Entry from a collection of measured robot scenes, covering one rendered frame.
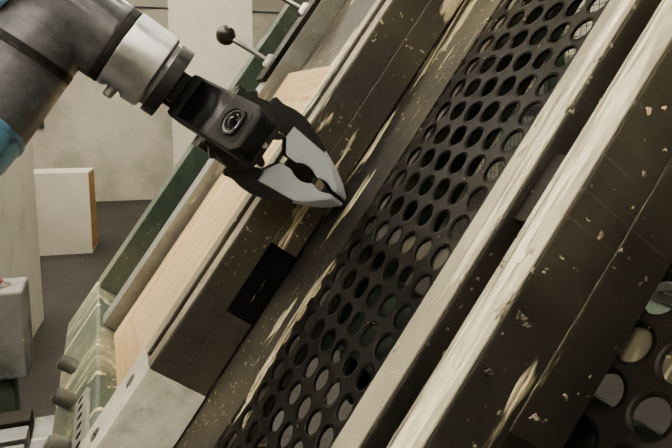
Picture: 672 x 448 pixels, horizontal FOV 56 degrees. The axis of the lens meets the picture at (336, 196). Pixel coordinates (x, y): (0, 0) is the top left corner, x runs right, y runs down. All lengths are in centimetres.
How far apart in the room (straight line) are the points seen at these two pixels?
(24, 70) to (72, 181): 533
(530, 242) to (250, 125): 28
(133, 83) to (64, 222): 540
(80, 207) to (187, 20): 210
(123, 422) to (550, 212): 52
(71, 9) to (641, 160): 44
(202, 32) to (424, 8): 398
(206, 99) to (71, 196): 537
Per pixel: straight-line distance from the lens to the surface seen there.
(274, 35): 145
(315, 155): 61
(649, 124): 32
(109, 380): 100
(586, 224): 30
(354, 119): 68
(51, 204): 595
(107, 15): 58
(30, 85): 58
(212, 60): 465
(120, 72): 58
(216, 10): 469
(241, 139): 51
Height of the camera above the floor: 129
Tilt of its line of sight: 8 degrees down
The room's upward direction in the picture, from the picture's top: straight up
